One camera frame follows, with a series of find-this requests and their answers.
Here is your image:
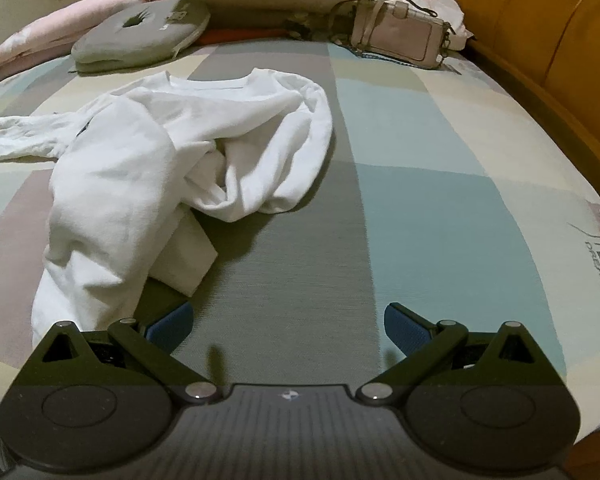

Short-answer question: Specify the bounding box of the white bear print sweatshirt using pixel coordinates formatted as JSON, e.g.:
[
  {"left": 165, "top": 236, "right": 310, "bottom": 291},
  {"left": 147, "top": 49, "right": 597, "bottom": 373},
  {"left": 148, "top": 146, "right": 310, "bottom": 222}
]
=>
[{"left": 0, "top": 67, "right": 336, "bottom": 348}]

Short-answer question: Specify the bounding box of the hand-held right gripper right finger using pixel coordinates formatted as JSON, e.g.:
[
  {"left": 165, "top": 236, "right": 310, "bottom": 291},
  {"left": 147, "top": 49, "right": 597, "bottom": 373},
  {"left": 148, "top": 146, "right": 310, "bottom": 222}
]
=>
[{"left": 356, "top": 302, "right": 549, "bottom": 405}]

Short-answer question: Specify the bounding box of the wooden headboard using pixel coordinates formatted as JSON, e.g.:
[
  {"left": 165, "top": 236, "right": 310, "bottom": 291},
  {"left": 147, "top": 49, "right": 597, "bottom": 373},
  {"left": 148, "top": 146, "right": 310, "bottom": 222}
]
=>
[{"left": 412, "top": 0, "right": 600, "bottom": 480}]

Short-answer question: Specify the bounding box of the pink floral pillow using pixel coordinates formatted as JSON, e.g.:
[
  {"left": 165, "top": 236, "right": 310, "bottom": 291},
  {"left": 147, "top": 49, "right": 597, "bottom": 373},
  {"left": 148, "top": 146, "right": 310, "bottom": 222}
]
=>
[{"left": 0, "top": 0, "right": 473, "bottom": 91}]

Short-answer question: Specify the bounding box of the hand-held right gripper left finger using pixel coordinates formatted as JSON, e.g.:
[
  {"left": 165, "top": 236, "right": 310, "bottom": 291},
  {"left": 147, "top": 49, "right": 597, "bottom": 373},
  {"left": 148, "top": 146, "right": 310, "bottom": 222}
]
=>
[{"left": 34, "top": 302, "right": 218, "bottom": 404}]

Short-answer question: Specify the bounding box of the dark grey folded blanket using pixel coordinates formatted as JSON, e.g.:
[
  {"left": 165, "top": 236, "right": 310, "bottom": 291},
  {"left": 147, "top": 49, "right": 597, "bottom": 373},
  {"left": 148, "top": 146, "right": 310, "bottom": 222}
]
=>
[{"left": 200, "top": 0, "right": 342, "bottom": 37}]

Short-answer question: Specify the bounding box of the pink leather handbag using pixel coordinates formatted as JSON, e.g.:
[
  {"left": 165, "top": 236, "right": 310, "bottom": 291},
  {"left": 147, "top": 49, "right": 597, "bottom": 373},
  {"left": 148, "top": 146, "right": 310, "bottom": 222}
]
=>
[{"left": 328, "top": 0, "right": 456, "bottom": 70}]

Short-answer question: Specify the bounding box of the grey donut pillow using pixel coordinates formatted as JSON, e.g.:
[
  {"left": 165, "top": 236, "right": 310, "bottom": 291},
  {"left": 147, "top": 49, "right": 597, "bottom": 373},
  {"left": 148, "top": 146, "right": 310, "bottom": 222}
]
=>
[{"left": 71, "top": 0, "right": 212, "bottom": 76}]

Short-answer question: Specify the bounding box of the orange cloth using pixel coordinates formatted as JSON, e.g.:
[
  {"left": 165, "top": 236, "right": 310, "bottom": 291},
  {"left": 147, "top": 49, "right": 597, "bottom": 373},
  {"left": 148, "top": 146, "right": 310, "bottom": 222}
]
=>
[{"left": 197, "top": 27, "right": 286, "bottom": 46}]

